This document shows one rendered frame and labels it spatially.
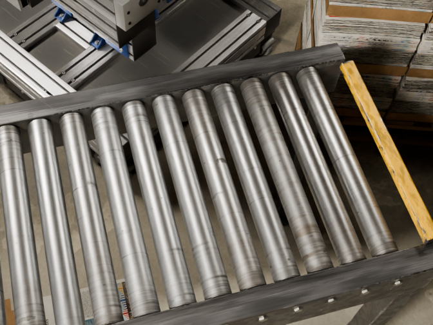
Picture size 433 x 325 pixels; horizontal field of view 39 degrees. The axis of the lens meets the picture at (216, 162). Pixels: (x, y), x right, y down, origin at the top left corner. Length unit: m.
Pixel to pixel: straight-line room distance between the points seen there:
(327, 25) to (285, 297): 0.91
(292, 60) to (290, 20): 1.21
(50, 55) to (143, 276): 1.23
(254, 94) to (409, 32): 0.67
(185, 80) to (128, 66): 0.81
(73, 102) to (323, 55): 0.55
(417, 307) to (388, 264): 0.89
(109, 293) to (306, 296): 0.34
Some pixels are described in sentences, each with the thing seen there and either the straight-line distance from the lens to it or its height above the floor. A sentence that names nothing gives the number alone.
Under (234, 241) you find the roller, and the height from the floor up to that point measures 0.80.
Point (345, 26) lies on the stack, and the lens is 1.78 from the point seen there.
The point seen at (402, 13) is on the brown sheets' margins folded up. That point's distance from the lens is 1.77.
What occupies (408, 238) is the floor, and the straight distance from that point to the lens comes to 2.12.
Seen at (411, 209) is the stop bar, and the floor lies 0.82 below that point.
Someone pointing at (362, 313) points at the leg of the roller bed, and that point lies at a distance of 1.50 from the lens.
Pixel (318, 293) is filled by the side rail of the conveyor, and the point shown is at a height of 0.80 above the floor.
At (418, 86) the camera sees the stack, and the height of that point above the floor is 0.33.
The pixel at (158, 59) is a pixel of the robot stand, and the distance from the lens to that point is 2.12.
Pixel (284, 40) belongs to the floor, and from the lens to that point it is 2.49.
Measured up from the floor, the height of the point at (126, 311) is 0.01.
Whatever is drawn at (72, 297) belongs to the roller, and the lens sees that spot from 1.10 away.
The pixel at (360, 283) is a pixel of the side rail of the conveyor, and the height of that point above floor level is 0.80.
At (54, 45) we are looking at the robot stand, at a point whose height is 0.21.
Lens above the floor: 1.82
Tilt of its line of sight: 59 degrees down
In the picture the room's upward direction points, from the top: 5 degrees clockwise
